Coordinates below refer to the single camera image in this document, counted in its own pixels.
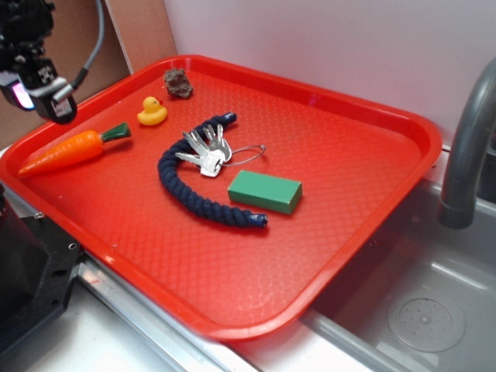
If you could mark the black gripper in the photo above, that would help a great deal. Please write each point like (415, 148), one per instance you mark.
(24, 26)

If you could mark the orange toy carrot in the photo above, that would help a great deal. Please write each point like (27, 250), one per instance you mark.
(76, 149)

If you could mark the yellow rubber duck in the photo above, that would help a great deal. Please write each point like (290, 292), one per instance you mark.
(153, 112)

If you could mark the brown rock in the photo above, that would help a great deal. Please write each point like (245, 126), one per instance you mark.
(178, 84)

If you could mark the silver key bunch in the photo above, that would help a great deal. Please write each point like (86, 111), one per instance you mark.
(210, 150)

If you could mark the red plastic tray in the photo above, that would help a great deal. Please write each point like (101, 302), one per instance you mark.
(228, 270)

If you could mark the green rectangular block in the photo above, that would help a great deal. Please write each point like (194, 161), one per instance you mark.
(264, 191)

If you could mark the grey faucet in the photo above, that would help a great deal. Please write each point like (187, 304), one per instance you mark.
(470, 171)

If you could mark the grey sink basin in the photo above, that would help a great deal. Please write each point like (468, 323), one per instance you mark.
(412, 252)

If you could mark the round sink drain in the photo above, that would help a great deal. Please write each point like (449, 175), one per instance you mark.
(426, 322)

